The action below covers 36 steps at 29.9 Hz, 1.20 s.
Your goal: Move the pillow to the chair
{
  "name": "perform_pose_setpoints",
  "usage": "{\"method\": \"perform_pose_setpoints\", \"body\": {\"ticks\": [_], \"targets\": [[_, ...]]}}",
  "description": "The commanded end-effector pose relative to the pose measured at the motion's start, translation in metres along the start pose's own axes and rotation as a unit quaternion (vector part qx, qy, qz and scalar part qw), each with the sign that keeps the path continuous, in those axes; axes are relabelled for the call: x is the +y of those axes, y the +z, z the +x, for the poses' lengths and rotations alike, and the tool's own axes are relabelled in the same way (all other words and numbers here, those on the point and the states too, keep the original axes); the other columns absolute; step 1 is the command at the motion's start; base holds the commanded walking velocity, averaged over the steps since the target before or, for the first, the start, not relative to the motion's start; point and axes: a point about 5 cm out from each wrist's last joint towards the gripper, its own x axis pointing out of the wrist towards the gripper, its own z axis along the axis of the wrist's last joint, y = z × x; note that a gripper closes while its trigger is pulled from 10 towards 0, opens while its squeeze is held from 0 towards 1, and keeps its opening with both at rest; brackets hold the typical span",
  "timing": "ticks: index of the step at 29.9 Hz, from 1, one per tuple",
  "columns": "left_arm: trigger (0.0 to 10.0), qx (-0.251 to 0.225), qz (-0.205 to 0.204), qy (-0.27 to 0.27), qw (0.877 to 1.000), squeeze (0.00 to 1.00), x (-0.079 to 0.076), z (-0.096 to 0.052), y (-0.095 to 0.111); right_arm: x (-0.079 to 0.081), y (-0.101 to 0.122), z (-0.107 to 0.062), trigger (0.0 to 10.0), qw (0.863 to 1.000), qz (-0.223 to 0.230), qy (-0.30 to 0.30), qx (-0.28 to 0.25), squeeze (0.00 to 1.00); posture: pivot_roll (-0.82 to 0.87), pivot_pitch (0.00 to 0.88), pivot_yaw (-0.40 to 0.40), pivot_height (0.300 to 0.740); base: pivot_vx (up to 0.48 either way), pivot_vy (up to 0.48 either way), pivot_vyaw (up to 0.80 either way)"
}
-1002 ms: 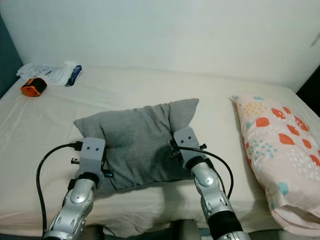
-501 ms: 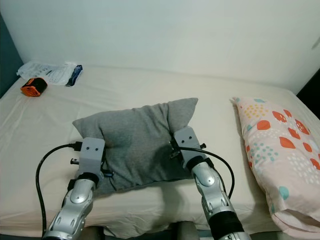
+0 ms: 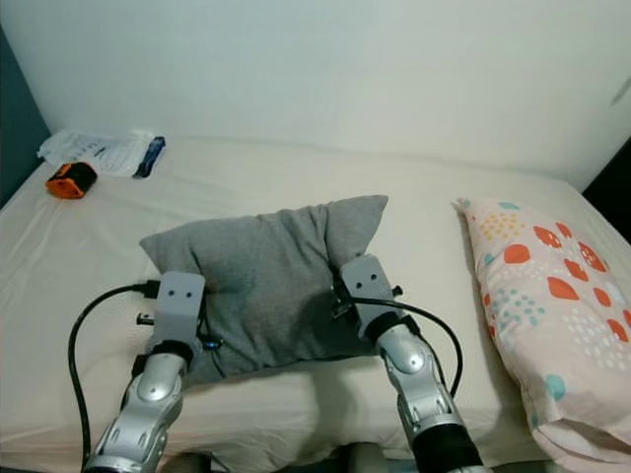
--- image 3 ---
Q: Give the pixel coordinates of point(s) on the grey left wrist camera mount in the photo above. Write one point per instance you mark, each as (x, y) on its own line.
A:
(179, 305)

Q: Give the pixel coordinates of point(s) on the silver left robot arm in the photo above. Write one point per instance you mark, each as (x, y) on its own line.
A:
(153, 394)

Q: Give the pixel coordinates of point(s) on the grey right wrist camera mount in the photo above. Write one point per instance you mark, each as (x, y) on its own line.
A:
(370, 291)

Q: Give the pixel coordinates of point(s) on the bed with cream sheet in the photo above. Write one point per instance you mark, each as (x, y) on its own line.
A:
(256, 177)

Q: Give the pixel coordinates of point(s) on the pink patterned pillow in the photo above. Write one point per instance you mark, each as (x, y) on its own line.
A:
(562, 305)

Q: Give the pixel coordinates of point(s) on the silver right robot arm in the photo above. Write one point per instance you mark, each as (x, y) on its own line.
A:
(419, 384)

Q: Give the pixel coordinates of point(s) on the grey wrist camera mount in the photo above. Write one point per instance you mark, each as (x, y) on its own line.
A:
(179, 305)
(370, 291)

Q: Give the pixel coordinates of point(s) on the clear plastic bag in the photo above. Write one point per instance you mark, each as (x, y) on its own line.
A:
(94, 150)

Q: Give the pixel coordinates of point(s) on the orange and black device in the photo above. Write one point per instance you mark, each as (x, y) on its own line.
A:
(71, 181)

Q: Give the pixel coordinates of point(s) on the dark blue packet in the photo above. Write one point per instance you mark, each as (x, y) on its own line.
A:
(154, 156)

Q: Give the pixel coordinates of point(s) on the grey pillow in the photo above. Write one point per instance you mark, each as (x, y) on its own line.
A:
(266, 276)

